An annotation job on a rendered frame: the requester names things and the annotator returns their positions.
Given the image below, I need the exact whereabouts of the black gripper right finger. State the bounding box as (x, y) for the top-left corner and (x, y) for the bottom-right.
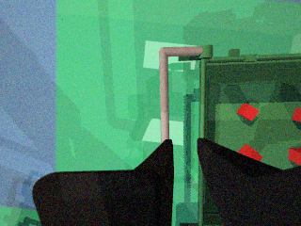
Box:
(198, 138), (301, 226)

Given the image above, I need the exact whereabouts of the small red block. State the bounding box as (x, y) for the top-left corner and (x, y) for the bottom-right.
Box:
(237, 144), (263, 161)
(288, 148), (301, 165)
(292, 108), (301, 121)
(236, 104), (259, 121)

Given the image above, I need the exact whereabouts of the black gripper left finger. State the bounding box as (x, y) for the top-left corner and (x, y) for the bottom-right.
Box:
(32, 139), (174, 226)

